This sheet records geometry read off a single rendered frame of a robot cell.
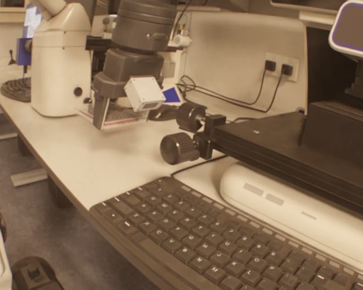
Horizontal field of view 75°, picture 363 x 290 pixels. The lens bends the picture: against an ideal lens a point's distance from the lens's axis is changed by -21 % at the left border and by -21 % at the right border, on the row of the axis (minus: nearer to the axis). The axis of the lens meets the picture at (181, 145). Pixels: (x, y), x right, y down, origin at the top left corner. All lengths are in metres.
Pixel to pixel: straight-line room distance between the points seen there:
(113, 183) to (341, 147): 0.32
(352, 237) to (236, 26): 1.03
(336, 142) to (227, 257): 0.19
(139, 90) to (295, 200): 0.25
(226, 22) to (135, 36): 0.89
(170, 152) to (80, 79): 0.44
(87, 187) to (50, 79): 0.38
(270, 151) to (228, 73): 0.92
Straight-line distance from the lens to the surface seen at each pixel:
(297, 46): 1.09
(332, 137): 0.36
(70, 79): 0.73
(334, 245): 0.35
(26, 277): 1.03
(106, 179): 0.44
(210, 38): 1.30
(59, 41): 0.71
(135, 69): 0.43
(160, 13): 0.40
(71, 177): 0.45
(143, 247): 0.29
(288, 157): 0.33
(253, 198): 0.37
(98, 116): 0.45
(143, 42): 0.40
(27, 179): 1.98
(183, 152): 0.35
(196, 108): 0.40
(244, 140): 0.36
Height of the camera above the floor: 0.96
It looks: 20 degrees down
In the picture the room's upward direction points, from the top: 7 degrees clockwise
